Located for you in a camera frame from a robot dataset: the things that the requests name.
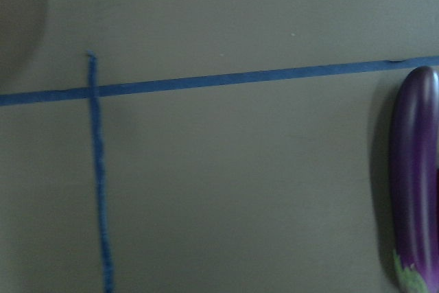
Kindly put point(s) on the pink plate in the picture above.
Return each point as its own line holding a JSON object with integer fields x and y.
{"x": 22, "y": 27}

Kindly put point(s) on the purple eggplant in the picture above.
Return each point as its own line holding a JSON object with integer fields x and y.
{"x": 414, "y": 181}

